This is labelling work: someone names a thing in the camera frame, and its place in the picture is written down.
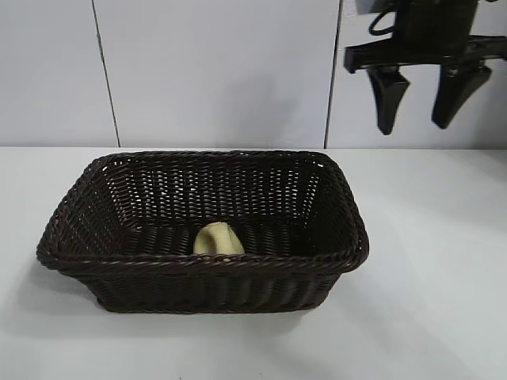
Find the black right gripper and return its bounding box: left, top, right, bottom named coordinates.
left=343, top=0, right=507, bottom=136

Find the pale yellow egg yolk pastry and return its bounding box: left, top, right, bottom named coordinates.
left=193, top=222, right=246, bottom=257

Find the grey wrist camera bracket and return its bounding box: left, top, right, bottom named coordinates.
left=348, top=0, right=381, bottom=13

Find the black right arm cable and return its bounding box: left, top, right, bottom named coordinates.
left=369, top=7, right=397, bottom=37

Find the dark brown woven wicker basket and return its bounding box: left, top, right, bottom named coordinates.
left=35, top=149, right=372, bottom=316

